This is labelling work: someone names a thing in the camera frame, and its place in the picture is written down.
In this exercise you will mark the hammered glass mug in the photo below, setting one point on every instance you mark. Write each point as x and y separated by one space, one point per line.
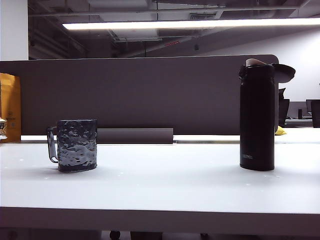
76 147

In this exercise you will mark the black thermos with flip lid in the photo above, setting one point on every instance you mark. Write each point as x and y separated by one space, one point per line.
257 120

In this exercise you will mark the long ceiling light strip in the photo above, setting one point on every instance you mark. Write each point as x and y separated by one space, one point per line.
175 24

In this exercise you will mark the red ceiling sign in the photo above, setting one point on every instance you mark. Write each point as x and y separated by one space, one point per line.
172 43

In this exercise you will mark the black office chair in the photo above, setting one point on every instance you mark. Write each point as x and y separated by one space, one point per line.
283 110

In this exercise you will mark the black computer monitor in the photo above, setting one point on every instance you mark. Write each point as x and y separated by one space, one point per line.
310 107

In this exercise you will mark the yellow object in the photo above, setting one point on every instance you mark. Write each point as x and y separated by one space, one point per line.
281 130

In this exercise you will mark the orange paper bag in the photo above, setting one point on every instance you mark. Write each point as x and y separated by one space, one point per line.
12 105

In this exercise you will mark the dark grey desk divider panel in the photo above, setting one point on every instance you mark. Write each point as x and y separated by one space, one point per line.
150 95

